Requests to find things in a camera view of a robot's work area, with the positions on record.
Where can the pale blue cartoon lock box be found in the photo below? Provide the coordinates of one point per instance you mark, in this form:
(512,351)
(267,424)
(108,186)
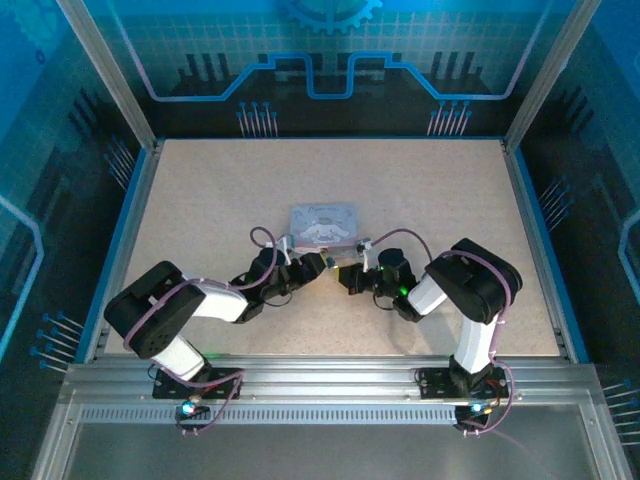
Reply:
(322,222)

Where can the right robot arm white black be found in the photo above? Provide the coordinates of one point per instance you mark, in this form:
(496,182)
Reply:
(480,285)

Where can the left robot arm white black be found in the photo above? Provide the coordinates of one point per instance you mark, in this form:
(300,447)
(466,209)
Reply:
(220,302)

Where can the grey metal front panel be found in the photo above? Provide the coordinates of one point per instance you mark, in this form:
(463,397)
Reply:
(320,452)

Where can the aluminium front mounting rail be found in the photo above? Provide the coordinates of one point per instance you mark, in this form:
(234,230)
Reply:
(325,372)

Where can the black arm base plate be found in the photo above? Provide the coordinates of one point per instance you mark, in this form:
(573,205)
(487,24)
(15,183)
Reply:
(225,382)
(435,382)

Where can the aluminium table side rail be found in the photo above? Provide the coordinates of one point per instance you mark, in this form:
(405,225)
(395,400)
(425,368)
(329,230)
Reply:
(132,240)
(542,240)

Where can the aluminium frame post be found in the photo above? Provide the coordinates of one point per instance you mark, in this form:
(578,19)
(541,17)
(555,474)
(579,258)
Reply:
(550,70)
(112,75)

